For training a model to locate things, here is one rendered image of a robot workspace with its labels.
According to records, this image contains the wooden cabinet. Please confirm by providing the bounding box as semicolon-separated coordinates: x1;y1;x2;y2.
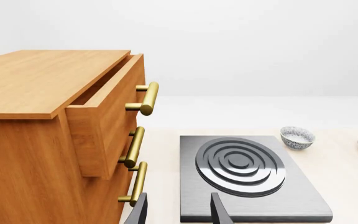
0;49;147;224

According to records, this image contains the flat black stove plate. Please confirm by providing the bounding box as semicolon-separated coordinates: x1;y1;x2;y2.
179;134;334;224

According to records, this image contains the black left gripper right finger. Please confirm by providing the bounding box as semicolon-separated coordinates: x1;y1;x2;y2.
210;192;238;224

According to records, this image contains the brass drawer handle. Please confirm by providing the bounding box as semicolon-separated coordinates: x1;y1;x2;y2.
125;81;160;116
117;161;149;207
118;126;146;169

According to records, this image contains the patterned black and white bowl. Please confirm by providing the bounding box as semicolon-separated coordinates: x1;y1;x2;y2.
280;126;316;152

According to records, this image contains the open wooden drawer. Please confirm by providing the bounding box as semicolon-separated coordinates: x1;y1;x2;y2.
65;54;146;181

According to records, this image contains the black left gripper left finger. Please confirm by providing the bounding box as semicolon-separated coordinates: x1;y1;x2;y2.
123;192;149;224

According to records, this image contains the closed wooden drawer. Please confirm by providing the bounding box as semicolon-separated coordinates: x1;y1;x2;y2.
81;161;141;224
107;121;142;182

